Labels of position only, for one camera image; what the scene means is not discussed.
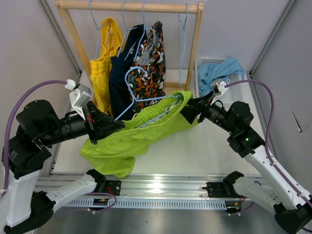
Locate navy blue shorts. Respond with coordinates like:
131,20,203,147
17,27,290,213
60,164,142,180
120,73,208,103
109,24,146,120

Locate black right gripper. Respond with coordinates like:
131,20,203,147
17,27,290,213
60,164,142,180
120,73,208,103
177,90,236,135

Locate yellow shorts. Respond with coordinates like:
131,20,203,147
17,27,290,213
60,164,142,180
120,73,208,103
90,18,124,115

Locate light blue shorts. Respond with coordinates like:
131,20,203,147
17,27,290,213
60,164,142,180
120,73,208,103
197,57,245,96

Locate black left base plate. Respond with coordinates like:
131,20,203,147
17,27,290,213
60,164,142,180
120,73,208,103
95,180,121,196

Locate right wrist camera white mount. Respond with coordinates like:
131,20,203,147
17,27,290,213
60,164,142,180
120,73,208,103
210,79,228,104

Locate wooden clothes rack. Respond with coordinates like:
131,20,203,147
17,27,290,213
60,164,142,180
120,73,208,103
55,0,204,91

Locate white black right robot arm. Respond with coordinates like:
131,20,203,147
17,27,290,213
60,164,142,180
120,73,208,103
181,96,312,234

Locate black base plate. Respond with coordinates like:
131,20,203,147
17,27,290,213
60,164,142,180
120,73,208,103
95,180,121,196
202,182,240,198

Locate camouflage patterned shorts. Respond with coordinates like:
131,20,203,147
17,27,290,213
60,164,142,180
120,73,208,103
125,20,167,114

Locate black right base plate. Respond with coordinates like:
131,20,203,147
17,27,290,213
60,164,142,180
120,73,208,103
202,182,240,198

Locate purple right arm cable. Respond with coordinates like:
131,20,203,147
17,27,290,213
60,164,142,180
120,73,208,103
225,79,312,232

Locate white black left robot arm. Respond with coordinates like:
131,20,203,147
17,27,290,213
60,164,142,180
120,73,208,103
0,100,125,234

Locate lime green shorts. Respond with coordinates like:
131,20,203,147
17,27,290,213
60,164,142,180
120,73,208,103
79,91,196,178

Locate blue hanger of green shorts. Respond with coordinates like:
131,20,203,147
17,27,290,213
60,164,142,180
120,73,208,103
115,66,182,121

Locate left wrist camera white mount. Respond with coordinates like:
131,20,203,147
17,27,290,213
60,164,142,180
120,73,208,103
65,79,93,119

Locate blue hanger of camouflage shorts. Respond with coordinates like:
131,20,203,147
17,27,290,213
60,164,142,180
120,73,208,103
132,2,165,67

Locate aluminium mounting rail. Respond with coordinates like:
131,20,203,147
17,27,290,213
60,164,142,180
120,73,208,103
33,173,299,201

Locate blue hanger of yellow shorts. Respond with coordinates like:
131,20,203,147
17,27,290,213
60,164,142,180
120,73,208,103
89,0,108,61

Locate white plastic basket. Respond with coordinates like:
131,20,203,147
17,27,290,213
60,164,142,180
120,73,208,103
195,57,246,103

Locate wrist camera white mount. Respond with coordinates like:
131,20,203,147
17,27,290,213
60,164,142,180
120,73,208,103
210,79,228,104
65,79,93,119

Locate blue hanger of navy shorts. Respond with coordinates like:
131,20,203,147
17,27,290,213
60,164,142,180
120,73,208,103
117,1,132,57

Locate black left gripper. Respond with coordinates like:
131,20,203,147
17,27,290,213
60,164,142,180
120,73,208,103
41,99,126,145

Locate slotted grey cable duct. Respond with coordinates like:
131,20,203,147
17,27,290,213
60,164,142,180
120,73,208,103
42,197,244,210

